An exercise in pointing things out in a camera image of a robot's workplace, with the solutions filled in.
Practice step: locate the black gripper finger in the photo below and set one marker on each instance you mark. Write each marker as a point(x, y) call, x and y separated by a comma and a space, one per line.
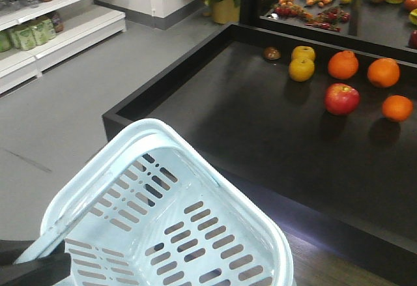
point(44, 271)

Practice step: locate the small orange left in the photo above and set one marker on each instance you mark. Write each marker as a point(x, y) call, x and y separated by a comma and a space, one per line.
point(397, 108)

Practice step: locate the light blue plastic basket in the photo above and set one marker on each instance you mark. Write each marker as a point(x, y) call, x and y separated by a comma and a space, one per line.
point(148, 209)

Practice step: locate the yellow pear apple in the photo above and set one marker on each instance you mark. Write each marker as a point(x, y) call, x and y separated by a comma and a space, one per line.
point(301, 69)
point(303, 52)

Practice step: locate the yellow pear apple lower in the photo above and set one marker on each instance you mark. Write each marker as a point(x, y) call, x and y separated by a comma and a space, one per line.
point(301, 69)

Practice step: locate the red bell pepper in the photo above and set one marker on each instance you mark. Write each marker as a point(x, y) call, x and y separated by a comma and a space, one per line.
point(413, 40)

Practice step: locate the black wood produce display stand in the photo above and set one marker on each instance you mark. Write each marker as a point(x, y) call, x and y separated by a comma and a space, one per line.
point(345, 183)

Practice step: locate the white store shelf unit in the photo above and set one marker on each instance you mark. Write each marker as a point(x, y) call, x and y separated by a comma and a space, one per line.
point(35, 39)

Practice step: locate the pink red apple left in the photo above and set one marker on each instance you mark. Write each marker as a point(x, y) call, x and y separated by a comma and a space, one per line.
point(341, 99)

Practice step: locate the brown mushroom cap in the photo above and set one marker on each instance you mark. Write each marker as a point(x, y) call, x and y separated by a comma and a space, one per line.
point(271, 53)

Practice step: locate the yellow pear apple upper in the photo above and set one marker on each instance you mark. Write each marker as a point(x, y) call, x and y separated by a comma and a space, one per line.
point(303, 52)

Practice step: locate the orange back left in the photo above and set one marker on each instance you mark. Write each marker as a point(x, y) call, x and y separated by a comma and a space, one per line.
point(343, 65)

